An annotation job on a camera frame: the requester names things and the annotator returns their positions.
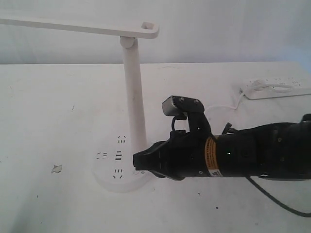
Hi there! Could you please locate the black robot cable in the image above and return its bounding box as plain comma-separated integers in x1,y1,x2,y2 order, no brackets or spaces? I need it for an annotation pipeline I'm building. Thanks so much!
247,176,311,217

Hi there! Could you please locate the white plug in strip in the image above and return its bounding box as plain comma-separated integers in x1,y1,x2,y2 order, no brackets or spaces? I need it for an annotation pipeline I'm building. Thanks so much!
248,80,266,91

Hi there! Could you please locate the white desk lamp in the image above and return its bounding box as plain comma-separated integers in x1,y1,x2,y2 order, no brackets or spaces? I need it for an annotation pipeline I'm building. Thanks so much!
0,15,159,193

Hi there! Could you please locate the small torn paper scrap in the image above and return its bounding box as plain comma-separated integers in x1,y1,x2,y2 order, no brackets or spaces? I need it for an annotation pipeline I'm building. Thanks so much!
51,165,62,174

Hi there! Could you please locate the white power cord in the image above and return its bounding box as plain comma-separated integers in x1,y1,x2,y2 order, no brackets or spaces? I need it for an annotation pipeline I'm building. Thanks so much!
205,83,293,115

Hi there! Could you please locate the white power strip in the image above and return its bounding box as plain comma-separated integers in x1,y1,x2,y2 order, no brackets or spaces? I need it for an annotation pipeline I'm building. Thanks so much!
240,77,311,100

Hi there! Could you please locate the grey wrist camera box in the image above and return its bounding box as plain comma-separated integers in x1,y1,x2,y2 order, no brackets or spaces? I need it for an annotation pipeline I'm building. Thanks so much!
162,96,205,117

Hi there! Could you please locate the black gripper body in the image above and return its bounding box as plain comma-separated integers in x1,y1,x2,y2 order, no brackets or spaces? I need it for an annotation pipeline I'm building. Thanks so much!
166,113,222,181

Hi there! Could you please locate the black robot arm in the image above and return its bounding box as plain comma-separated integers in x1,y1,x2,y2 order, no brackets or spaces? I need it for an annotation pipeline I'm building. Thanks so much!
133,114,311,181

